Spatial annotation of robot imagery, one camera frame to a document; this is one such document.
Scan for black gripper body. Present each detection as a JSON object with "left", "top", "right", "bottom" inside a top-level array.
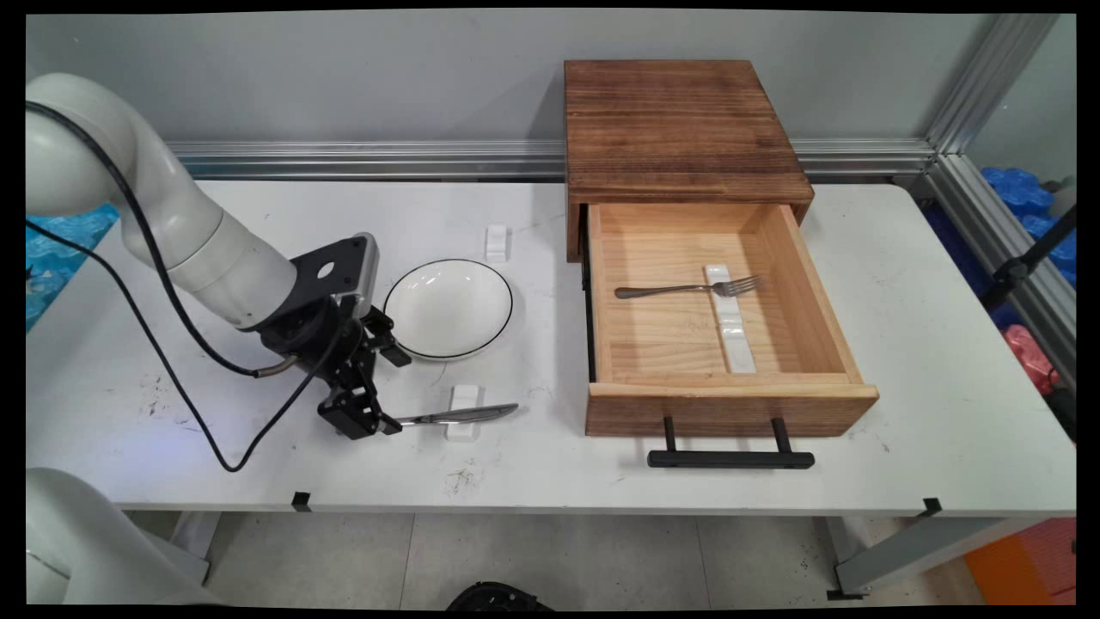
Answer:
[{"left": 256, "top": 295, "right": 369, "bottom": 386}]

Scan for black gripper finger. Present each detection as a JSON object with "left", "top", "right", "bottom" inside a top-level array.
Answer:
[
  {"left": 317, "top": 365, "right": 403, "bottom": 441},
  {"left": 359, "top": 304, "right": 413, "bottom": 369}
]

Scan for steel table knife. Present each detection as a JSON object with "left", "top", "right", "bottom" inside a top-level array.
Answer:
[{"left": 397, "top": 402, "right": 520, "bottom": 428}]

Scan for white bowl with black rim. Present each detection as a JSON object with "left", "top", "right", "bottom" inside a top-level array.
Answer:
[{"left": 382, "top": 258, "right": 515, "bottom": 362}]

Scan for long white ceramic cutlery rest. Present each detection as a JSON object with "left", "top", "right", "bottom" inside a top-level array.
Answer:
[{"left": 444, "top": 384, "right": 482, "bottom": 444}]

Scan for short grey table leg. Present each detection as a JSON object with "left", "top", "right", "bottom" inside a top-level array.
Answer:
[{"left": 168, "top": 512, "right": 224, "bottom": 585}]

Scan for round black floor object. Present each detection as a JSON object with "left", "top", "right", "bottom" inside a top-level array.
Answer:
[{"left": 445, "top": 581, "right": 555, "bottom": 613}]

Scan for light blue bubble wrap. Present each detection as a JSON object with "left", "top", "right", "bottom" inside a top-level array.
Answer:
[{"left": 26, "top": 202, "right": 121, "bottom": 332}]

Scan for steel fork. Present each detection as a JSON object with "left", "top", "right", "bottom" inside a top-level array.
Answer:
[{"left": 614, "top": 274, "right": 765, "bottom": 300}]

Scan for light wooden drawer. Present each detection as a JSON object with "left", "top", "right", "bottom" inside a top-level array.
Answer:
[{"left": 583, "top": 202, "right": 880, "bottom": 438}]

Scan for dark wooden drawer cabinet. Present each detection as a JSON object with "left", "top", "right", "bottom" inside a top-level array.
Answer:
[{"left": 564, "top": 59, "right": 816, "bottom": 264}]

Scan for long grey table leg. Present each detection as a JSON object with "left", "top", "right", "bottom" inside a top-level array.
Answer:
[{"left": 825, "top": 514, "right": 1045, "bottom": 601}]

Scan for red plastic bag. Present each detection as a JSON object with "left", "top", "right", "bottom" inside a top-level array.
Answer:
[{"left": 1003, "top": 324, "right": 1062, "bottom": 396}]

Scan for blue plastic bags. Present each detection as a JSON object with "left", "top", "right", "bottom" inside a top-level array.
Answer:
[{"left": 980, "top": 166, "right": 1077, "bottom": 289}]

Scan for orange box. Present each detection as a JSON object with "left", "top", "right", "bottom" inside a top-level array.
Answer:
[{"left": 962, "top": 516, "right": 1077, "bottom": 607}]

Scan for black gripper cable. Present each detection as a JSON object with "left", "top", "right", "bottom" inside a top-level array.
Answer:
[{"left": 26, "top": 100, "right": 299, "bottom": 379}]

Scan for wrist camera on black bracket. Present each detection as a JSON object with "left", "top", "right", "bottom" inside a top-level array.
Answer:
[{"left": 288, "top": 232, "right": 380, "bottom": 321}]

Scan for horizontal aluminium frame rail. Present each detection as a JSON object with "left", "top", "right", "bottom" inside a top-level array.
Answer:
[{"left": 168, "top": 138, "right": 938, "bottom": 183}]

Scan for black drawer handle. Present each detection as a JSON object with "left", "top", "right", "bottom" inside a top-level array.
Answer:
[{"left": 647, "top": 416, "right": 816, "bottom": 470}]

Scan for slanted aluminium frame rail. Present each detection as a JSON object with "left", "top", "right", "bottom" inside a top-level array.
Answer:
[{"left": 924, "top": 153, "right": 1077, "bottom": 388}]

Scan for aluminium frame post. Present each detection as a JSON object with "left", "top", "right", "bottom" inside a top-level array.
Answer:
[{"left": 924, "top": 13, "right": 1062, "bottom": 157}]

